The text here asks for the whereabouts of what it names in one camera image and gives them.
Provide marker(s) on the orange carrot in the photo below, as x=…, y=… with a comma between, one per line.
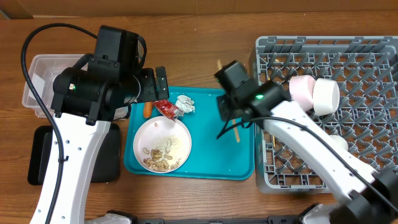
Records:
x=147, y=111

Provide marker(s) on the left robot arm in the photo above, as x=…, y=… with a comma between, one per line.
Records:
x=85, y=99

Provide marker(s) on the red snack wrapper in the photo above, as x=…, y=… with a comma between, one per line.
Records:
x=168, y=109

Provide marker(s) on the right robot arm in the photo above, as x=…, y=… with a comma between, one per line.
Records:
x=363, y=194

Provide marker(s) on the white tissue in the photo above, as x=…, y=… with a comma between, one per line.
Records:
x=185, y=104

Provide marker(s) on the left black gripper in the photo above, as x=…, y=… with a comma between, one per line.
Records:
x=151, y=93

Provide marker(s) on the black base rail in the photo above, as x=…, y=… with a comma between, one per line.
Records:
x=275, y=219

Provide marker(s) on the grey dishwasher rack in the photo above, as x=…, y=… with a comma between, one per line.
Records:
x=365, y=69

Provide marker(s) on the black plastic tray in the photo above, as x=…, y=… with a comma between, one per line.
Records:
x=107, y=165

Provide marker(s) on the white plate with peanuts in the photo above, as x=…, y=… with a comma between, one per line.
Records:
x=162, y=145

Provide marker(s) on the clear plastic storage bin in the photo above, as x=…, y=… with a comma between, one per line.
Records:
x=42, y=72

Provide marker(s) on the white bowl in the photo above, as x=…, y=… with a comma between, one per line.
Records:
x=326, y=97

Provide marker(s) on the teal serving tray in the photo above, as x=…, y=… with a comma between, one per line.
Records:
x=213, y=158

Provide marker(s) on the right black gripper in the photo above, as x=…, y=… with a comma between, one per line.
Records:
x=227, y=104

